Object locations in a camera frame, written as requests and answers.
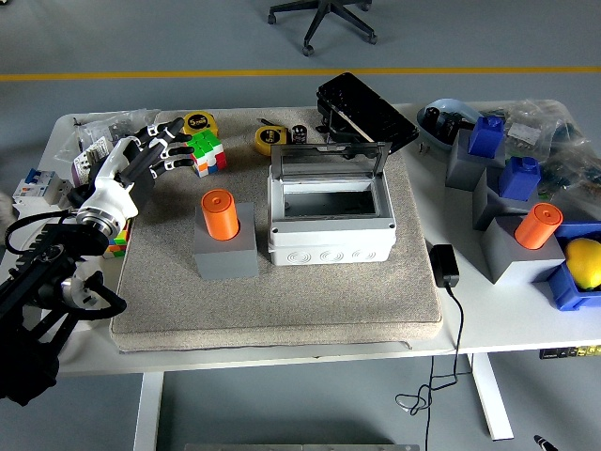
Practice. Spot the blue block battery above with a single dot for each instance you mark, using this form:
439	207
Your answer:
519	178
486	136

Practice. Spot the white table leg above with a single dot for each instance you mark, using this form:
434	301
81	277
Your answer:
490	399
149	413

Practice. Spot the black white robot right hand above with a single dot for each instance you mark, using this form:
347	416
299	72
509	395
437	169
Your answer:
544	442

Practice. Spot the small metal screw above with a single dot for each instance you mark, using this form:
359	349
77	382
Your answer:
424	148

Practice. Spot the blue plastic bin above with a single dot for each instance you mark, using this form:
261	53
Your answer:
563	291

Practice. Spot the small black electronic component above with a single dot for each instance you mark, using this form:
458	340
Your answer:
432	117
451	127

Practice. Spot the light blue dish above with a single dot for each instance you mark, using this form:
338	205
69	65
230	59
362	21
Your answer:
451	105

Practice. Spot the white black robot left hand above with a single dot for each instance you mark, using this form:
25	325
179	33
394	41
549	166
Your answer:
110	188

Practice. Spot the black office chair base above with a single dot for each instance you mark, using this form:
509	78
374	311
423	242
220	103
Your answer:
328	14

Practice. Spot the grey block holder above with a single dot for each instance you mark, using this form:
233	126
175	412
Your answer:
462	171
488	206
516	268

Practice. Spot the grey junction box with lid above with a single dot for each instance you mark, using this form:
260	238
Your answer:
328	244

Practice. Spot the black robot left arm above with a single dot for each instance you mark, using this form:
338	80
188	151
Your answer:
42	263

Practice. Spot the grey block with round hole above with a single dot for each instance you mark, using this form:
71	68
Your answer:
225	258

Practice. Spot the black tool case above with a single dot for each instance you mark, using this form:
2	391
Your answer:
366	117

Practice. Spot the table control panel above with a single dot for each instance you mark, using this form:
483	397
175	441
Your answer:
570	352

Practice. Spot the purple white electrical part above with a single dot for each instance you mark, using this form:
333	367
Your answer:
87	162

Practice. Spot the black power adapter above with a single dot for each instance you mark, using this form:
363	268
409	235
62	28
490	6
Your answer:
443	265

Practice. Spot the orange cylinder battery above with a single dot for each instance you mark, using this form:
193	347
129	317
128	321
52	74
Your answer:
220	216
537	228

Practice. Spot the white blue circuit breaker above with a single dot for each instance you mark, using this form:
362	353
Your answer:
37	188

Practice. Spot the colourful puzzle cube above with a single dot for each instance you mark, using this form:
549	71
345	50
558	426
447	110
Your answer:
117	246
211	155

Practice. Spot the clear plastic parts bag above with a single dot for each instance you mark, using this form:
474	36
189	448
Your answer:
530	127
573	164
94	129

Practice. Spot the grey-brown mat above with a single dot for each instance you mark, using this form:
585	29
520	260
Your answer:
282	305

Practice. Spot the yellow lemon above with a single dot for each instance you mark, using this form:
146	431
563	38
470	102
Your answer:
584	263

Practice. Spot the black capacitor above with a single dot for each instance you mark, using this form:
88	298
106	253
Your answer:
299	135

